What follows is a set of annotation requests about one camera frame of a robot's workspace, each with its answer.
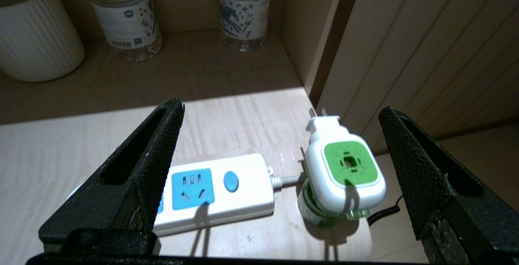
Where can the white green mosquito repellent device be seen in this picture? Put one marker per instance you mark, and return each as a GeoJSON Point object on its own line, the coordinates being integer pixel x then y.
{"type": "Point", "coordinates": [342, 172]}

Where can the white power strip blue sockets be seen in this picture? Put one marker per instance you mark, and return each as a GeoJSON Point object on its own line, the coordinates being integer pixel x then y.
{"type": "Point", "coordinates": [219, 194]}

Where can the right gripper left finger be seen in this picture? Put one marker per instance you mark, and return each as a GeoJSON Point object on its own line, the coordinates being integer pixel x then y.
{"type": "Point", "coordinates": [121, 200]}

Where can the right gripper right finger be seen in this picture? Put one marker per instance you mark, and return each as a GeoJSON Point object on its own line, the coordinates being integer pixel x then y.
{"type": "Point", "coordinates": [429, 184]}

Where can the white ribbed cup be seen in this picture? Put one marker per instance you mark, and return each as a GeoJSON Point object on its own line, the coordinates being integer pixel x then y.
{"type": "Point", "coordinates": [34, 32]}

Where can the clear plastic water bottle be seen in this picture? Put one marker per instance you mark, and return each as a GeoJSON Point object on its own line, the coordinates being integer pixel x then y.
{"type": "Point", "coordinates": [123, 11]}
{"type": "Point", "coordinates": [244, 9]}

